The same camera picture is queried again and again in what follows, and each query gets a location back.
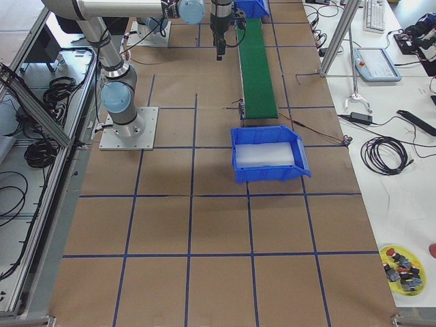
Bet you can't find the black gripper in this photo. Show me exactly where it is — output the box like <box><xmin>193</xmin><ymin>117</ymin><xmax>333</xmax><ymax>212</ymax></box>
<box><xmin>210</xmin><ymin>0</ymin><xmax>246</xmax><ymax>61</ymax></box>

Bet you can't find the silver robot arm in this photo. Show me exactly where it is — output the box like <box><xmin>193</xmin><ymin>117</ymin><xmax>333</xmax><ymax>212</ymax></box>
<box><xmin>136</xmin><ymin>17</ymin><xmax>169</xmax><ymax>37</ymax></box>
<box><xmin>44</xmin><ymin>1</ymin><xmax>205</xmax><ymax>140</ymax></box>

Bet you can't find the yellow plate of buttons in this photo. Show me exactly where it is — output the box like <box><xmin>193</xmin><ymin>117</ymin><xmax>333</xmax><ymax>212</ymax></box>
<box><xmin>379</xmin><ymin>245</ymin><xmax>426</xmax><ymax>296</ymax></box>

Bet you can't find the far blue storage bin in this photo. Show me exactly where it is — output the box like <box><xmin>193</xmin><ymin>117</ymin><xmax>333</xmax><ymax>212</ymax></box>
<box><xmin>235</xmin><ymin>0</ymin><xmax>270</xmax><ymax>18</ymax></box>

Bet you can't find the blue storage bin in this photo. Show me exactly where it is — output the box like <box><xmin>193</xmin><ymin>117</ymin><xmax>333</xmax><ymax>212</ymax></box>
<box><xmin>231</xmin><ymin>125</ymin><xmax>311</xmax><ymax>184</ymax></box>
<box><xmin>235</xmin><ymin>0</ymin><xmax>270</xmax><ymax>18</ymax></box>

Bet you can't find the green conveyor belt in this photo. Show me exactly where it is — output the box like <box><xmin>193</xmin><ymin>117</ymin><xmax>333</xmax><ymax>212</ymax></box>
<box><xmin>238</xmin><ymin>18</ymin><xmax>279</xmax><ymax>120</ymax></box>

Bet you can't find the near blue storage bin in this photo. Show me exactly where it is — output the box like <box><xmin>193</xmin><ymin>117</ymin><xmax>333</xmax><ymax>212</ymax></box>
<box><xmin>231</xmin><ymin>125</ymin><xmax>311</xmax><ymax>184</ymax></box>

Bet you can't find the white foam pad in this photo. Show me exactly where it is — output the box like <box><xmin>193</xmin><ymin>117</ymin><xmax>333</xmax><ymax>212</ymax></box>
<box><xmin>235</xmin><ymin>142</ymin><xmax>295</xmax><ymax>168</ymax></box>

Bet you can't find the white claw grabber tool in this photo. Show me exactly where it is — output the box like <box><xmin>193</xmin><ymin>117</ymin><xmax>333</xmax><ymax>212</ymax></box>
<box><xmin>345</xmin><ymin>28</ymin><xmax>373</xmax><ymax>114</ymax></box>

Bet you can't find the teach pendant tablet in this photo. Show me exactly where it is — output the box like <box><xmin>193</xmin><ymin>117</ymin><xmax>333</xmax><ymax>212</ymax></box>
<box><xmin>353</xmin><ymin>48</ymin><xmax>402</xmax><ymax>82</ymax></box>

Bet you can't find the white keyboard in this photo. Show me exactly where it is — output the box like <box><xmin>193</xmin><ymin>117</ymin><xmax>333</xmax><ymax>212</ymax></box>
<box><xmin>363</xmin><ymin>0</ymin><xmax>386</xmax><ymax>33</ymax></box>

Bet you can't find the black power adapter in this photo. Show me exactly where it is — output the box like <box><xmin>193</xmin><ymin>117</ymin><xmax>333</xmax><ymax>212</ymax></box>
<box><xmin>349</xmin><ymin>112</ymin><xmax>373</xmax><ymax>125</ymax></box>

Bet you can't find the black flat bar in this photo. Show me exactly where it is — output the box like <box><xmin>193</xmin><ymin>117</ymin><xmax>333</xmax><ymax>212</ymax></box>
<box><xmin>396</xmin><ymin>110</ymin><xmax>436</xmax><ymax>136</ymax></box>

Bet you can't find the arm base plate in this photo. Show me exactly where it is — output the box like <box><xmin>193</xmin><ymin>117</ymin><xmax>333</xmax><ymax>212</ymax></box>
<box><xmin>99</xmin><ymin>106</ymin><xmax>159</xmax><ymax>151</ymax></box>
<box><xmin>126</xmin><ymin>21</ymin><xmax>171</xmax><ymax>48</ymax></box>

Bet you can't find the aluminium frame post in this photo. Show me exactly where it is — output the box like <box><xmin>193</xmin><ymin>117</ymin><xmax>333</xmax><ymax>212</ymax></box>
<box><xmin>319</xmin><ymin>0</ymin><xmax>360</xmax><ymax>77</ymax></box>

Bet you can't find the coiled black cable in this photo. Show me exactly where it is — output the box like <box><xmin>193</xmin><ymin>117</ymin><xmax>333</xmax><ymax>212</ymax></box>
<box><xmin>360</xmin><ymin>136</ymin><xmax>416</xmax><ymax>176</ymax></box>

